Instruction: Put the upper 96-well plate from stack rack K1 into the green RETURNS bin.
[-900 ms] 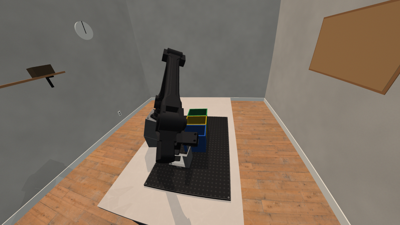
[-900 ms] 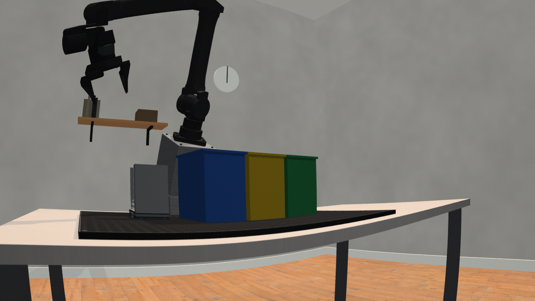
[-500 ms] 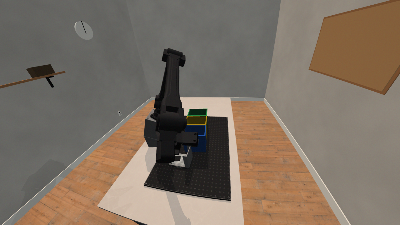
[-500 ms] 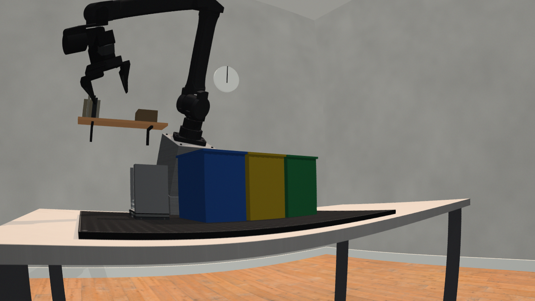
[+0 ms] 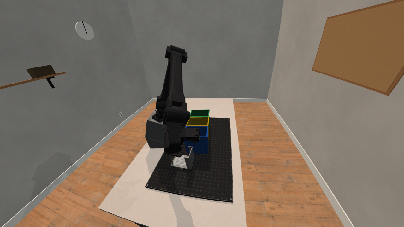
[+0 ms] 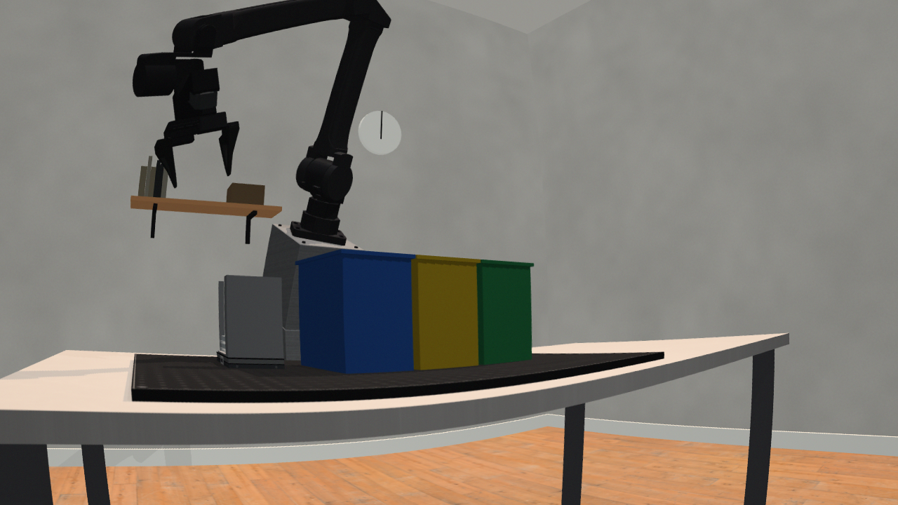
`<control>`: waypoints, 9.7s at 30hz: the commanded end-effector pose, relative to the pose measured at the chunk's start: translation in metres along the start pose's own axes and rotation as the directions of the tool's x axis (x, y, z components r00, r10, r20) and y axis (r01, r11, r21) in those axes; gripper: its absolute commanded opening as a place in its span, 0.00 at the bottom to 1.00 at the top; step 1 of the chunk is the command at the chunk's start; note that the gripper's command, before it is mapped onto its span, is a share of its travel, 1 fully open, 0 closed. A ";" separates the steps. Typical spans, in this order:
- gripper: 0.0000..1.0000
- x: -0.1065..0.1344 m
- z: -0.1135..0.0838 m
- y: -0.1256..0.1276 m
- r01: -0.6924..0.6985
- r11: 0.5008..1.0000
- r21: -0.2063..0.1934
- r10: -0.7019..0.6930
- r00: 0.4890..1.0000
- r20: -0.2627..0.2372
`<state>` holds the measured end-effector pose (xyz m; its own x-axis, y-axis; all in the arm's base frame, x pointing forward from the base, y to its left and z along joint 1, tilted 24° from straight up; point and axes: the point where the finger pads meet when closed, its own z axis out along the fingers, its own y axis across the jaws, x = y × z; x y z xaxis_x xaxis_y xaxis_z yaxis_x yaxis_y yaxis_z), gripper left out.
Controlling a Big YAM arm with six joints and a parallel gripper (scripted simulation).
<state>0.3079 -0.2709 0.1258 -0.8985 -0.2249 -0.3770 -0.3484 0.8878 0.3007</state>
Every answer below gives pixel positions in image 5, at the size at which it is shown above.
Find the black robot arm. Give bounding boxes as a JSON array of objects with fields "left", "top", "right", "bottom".
[{"left": 152, "top": 45, "right": 200, "bottom": 154}]

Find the green open bin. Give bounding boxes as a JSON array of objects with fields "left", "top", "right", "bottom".
[{"left": 190, "top": 109, "right": 210, "bottom": 117}]

